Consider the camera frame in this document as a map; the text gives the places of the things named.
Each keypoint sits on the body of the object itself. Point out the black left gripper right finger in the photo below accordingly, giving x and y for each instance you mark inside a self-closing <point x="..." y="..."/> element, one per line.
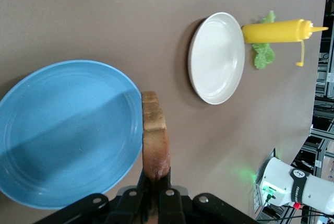
<point x="171" y="208"/>

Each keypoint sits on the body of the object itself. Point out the brown bread slice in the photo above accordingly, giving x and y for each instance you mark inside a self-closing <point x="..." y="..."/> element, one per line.
<point x="155" y="143"/>

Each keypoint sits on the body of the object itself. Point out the green lettuce leaf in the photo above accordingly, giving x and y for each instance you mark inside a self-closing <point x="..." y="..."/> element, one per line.
<point x="263" y="57"/>

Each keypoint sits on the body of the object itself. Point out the beige round plate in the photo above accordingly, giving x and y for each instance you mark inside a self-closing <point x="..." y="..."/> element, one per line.
<point x="216" y="57"/>

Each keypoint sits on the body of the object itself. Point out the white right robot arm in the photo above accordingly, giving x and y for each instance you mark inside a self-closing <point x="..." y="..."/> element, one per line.
<point x="281" y="179"/>

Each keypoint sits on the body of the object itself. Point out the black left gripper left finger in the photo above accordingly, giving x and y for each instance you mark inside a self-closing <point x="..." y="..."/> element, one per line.
<point x="130" y="208"/>

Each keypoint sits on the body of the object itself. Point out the blue round plate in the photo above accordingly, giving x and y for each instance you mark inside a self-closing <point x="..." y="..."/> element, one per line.
<point x="68" y="135"/>

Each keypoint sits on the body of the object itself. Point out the yellow mustard squeeze bottle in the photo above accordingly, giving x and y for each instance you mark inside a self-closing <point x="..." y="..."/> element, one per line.
<point x="274" y="32"/>

